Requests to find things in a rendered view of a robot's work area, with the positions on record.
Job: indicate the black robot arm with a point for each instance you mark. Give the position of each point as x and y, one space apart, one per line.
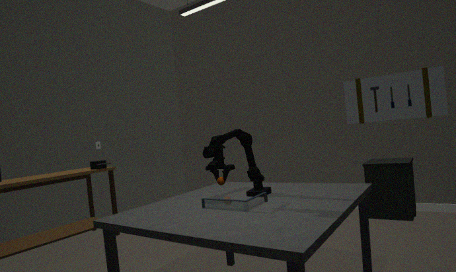
216 147

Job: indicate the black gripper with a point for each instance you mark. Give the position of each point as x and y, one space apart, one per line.
226 168

